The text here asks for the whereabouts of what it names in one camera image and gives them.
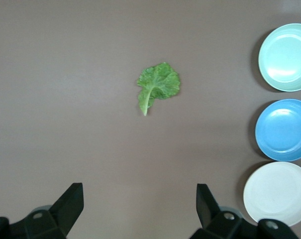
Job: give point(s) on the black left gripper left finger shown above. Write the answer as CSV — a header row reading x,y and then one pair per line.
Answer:
x,y
65,211

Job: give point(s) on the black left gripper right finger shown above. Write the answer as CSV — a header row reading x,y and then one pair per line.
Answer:
x,y
208,211

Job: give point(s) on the green lettuce leaf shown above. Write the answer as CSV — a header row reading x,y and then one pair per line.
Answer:
x,y
160,82

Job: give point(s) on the beige round plate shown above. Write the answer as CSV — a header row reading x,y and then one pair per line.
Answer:
x,y
277,196

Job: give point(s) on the blue round plate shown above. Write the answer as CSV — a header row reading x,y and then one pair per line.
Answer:
x,y
282,129

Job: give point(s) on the light green round plate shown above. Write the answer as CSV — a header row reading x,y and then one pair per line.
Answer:
x,y
284,57

